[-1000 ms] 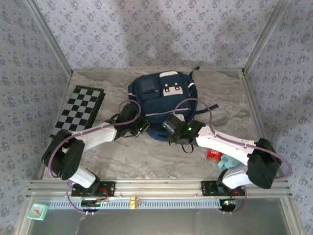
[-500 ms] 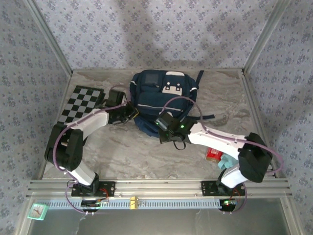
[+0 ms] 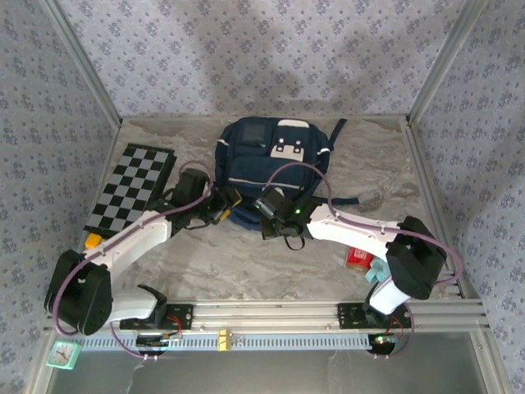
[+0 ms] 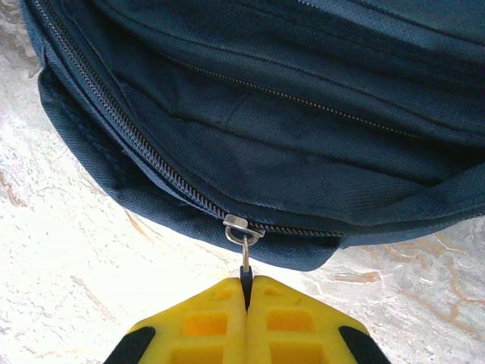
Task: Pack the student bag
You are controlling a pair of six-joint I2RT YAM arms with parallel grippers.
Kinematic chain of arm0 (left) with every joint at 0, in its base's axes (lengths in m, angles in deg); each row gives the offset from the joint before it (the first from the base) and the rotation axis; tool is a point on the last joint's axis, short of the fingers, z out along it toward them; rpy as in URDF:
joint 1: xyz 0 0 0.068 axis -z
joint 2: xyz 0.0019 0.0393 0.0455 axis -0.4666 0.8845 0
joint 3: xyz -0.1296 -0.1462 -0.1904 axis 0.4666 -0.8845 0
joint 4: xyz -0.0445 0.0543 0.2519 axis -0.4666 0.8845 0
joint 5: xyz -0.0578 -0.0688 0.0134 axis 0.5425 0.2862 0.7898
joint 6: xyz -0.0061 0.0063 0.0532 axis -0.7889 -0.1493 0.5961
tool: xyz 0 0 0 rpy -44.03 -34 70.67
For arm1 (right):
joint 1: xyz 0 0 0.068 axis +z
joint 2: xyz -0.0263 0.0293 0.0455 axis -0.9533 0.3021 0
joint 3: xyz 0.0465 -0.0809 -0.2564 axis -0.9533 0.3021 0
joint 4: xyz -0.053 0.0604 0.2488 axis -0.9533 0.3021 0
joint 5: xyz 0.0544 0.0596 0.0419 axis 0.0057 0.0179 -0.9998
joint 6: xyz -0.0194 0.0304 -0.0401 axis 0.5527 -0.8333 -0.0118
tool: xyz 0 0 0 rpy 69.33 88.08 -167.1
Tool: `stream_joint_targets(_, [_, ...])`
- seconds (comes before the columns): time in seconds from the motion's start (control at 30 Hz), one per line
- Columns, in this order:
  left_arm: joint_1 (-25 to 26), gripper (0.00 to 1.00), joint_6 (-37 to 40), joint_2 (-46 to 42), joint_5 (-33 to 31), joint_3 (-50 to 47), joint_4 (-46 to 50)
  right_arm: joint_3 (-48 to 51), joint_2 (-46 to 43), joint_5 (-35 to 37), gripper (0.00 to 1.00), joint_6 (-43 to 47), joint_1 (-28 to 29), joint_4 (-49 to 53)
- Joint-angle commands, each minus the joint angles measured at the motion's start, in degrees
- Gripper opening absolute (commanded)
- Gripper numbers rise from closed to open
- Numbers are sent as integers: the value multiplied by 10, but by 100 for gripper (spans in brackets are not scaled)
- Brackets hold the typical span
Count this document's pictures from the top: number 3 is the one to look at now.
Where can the black grey folding chessboard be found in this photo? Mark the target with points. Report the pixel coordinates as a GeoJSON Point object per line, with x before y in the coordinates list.
{"type": "Point", "coordinates": [131, 172]}

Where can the aluminium mounting rail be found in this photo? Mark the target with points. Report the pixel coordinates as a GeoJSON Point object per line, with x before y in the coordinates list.
{"type": "Point", "coordinates": [266, 316]}

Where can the small yellow block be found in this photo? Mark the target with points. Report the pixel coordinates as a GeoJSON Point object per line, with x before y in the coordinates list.
{"type": "Point", "coordinates": [93, 241]}

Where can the aluminium side rail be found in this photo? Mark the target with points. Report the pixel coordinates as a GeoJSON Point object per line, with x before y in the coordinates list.
{"type": "Point", "coordinates": [104, 164]}
{"type": "Point", "coordinates": [426, 164]}

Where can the navy blue student backpack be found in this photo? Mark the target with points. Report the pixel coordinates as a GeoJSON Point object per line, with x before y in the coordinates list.
{"type": "Point", "coordinates": [262, 168]}

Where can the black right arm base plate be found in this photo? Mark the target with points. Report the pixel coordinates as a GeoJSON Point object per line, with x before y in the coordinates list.
{"type": "Point", "coordinates": [348, 316]}

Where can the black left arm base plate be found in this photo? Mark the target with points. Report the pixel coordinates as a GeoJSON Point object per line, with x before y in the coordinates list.
{"type": "Point", "coordinates": [184, 316]}

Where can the small circuit board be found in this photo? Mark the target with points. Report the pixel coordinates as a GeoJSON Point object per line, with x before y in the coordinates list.
{"type": "Point", "coordinates": [383, 341]}
{"type": "Point", "coordinates": [156, 340]}

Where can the mint green square clock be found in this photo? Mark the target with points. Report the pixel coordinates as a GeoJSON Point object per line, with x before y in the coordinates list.
{"type": "Point", "coordinates": [63, 355]}

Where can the grey metal panel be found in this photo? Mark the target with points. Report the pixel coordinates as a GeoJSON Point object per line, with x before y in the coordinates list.
{"type": "Point", "coordinates": [266, 373]}

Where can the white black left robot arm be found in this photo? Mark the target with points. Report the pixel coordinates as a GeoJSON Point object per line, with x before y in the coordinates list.
{"type": "Point", "coordinates": [131, 238]}

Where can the red cardboard box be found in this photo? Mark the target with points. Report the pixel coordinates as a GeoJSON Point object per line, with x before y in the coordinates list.
{"type": "Point", "coordinates": [357, 260]}

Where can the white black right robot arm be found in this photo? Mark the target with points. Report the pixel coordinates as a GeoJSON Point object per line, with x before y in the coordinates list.
{"type": "Point", "coordinates": [352, 225]}

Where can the teal cloth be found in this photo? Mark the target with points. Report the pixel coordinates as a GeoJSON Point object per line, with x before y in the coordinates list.
{"type": "Point", "coordinates": [375, 273]}

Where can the aluminium frame post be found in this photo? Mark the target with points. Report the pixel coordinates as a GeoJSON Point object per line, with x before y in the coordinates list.
{"type": "Point", "coordinates": [84, 61]}
{"type": "Point", "coordinates": [445, 61]}

